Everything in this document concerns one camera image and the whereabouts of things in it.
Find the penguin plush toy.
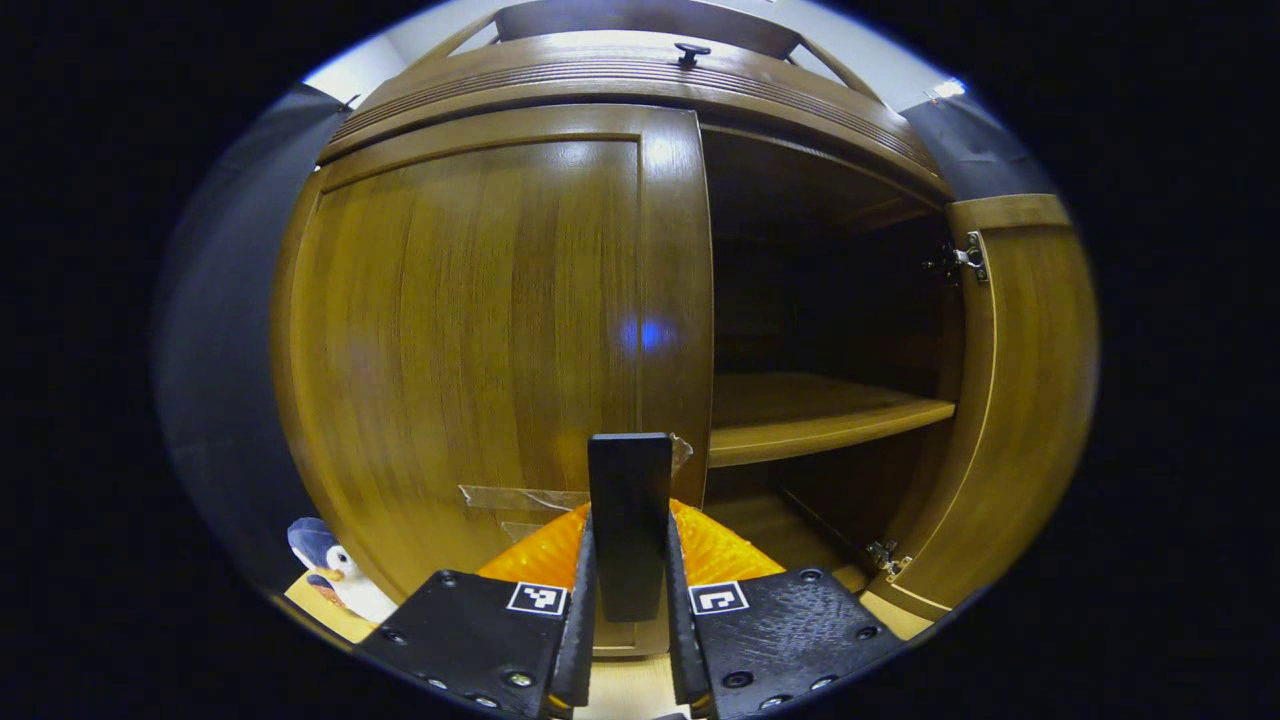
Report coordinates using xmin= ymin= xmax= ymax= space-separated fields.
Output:
xmin=287 ymin=517 xmax=399 ymax=626

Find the wooden double-door shoe cabinet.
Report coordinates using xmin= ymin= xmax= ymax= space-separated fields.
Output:
xmin=300 ymin=0 xmax=963 ymax=601

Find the metal door hinge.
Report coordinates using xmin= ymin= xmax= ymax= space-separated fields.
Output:
xmin=865 ymin=540 xmax=913 ymax=583
xmin=922 ymin=232 xmax=991 ymax=287

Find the wooden drawer with black knob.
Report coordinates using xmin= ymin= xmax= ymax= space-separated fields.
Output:
xmin=320 ymin=30 xmax=951 ymax=196

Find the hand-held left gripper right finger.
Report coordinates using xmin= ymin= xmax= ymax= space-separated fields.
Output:
xmin=665 ymin=500 xmax=906 ymax=720

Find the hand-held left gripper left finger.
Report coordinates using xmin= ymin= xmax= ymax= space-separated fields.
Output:
xmin=355 ymin=503 xmax=599 ymax=720

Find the black door handle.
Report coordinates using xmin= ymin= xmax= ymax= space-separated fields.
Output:
xmin=588 ymin=433 xmax=673 ymax=623

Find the wooden shoe cabinet door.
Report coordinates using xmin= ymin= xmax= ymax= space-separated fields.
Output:
xmin=865 ymin=193 xmax=1101 ymax=623
xmin=272 ymin=105 xmax=713 ymax=656

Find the wooden inner shelf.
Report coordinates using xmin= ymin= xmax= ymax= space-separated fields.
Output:
xmin=708 ymin=372 xmax=957 ymax=469

